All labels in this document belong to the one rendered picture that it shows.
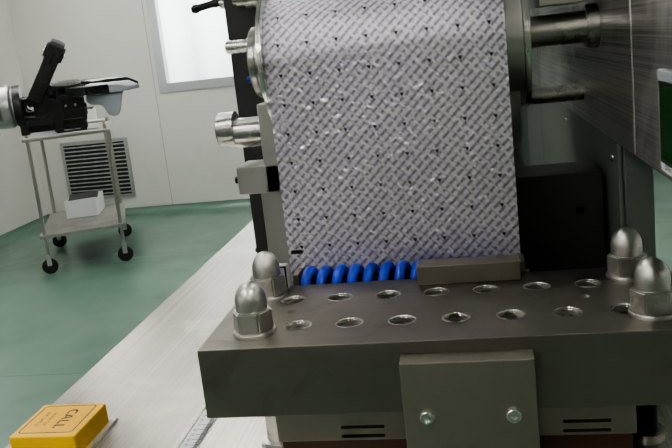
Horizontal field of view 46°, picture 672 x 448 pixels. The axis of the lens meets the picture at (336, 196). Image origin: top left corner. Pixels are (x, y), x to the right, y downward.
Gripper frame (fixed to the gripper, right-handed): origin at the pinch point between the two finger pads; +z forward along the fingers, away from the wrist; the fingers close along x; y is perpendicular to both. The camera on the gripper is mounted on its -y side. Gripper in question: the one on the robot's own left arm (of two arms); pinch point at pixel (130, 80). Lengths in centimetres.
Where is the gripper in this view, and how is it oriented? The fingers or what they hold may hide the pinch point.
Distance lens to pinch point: 147.0
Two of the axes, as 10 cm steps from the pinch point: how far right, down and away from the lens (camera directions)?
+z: 9.6, -1.5, 2.4
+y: 0.7, 9.5, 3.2
